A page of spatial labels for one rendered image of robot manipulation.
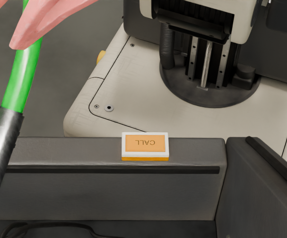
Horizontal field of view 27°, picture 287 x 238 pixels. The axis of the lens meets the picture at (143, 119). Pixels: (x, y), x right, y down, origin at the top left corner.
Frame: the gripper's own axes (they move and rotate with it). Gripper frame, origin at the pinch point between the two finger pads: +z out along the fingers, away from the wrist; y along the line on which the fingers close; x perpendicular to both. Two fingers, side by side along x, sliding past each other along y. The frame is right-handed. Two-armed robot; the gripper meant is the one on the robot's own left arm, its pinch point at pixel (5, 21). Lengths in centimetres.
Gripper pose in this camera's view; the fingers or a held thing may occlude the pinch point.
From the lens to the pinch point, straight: 35.8
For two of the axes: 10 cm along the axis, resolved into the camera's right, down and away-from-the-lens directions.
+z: -5.9, 7.7, 2.4
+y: 7.5, 6.4, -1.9
